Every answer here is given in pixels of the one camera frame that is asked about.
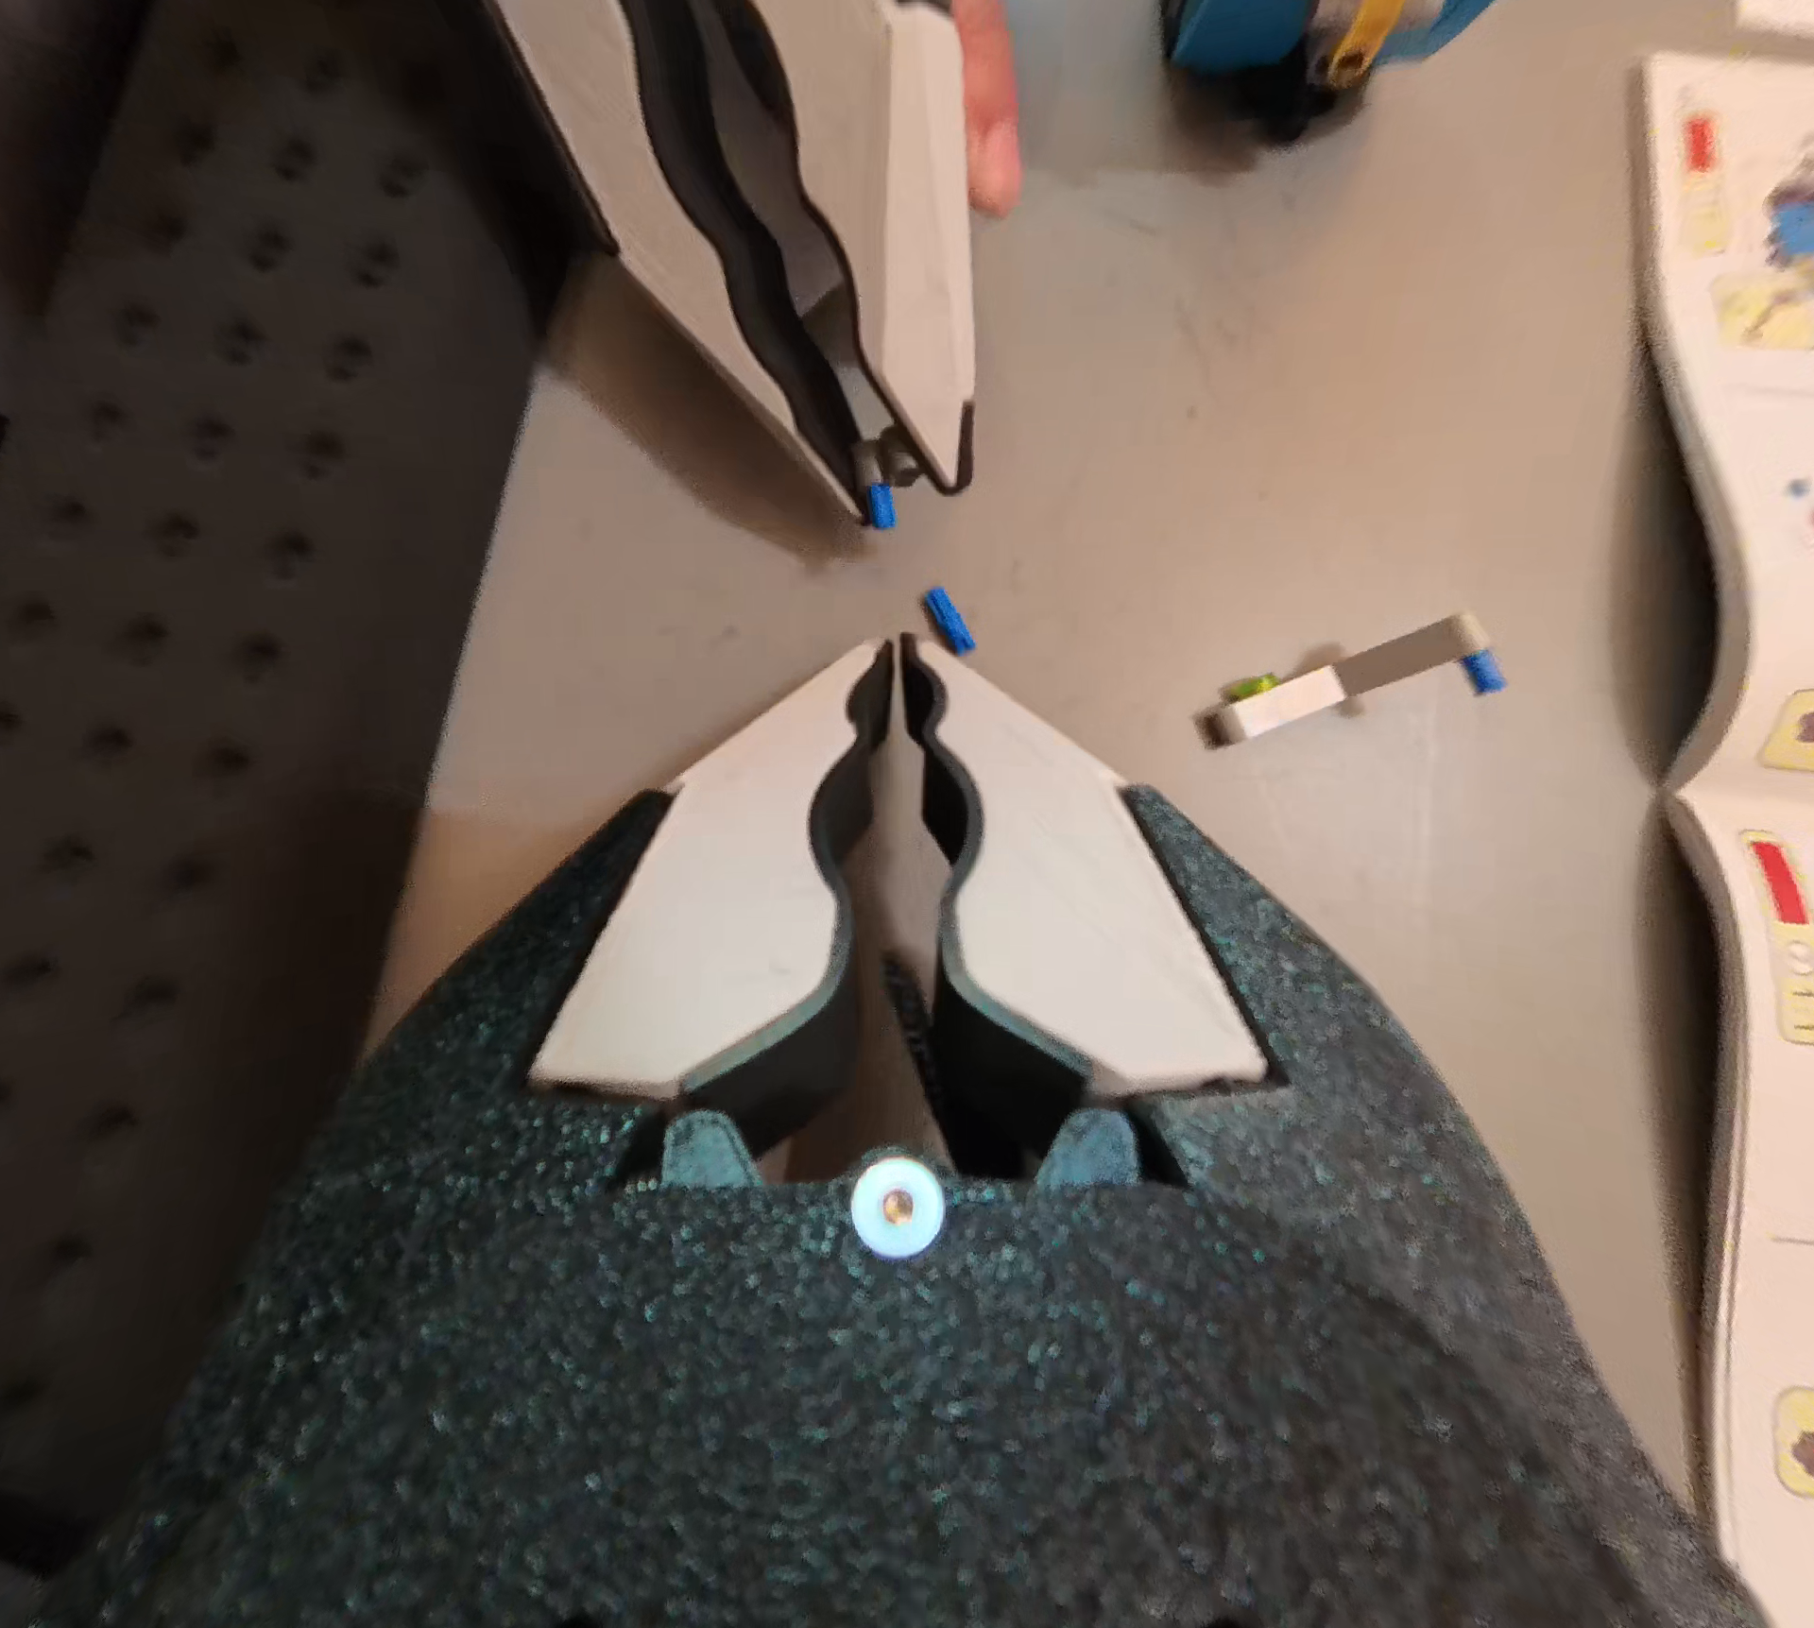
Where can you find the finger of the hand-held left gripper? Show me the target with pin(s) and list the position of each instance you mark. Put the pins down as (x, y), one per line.
(596, 125)
(893, 210)

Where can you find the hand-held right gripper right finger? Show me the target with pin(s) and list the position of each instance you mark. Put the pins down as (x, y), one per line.
(1091, 933)

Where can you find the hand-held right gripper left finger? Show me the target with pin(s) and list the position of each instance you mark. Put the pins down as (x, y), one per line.
(694, 933)

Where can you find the person's left hand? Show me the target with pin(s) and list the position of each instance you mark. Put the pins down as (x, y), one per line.
(993, 96)

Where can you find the grey connector brick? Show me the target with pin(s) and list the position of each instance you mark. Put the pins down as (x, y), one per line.
(876, 465)

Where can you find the instruction booklet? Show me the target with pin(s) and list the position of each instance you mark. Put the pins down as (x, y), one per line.
(1743, 523)

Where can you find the blue pin brick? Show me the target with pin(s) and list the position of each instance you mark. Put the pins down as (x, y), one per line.
(949, 620)

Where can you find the grey angled beam brick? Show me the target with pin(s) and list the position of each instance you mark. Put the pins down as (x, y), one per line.
(1361, 682)

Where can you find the grey desk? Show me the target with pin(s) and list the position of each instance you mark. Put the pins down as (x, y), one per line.
(1276, 452)

